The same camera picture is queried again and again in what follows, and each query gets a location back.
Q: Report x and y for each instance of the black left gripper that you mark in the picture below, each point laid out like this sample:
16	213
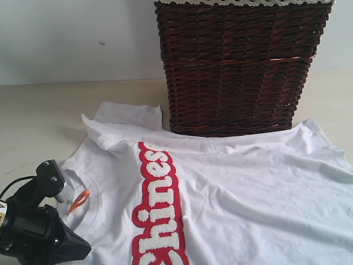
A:
35	234

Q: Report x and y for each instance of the white t-shirt red lettering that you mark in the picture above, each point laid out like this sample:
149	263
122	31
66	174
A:
161	198

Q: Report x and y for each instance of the dark brown wicker basket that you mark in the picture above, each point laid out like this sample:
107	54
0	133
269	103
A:
236	70

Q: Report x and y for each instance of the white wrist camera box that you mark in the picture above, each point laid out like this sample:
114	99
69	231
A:
53	182

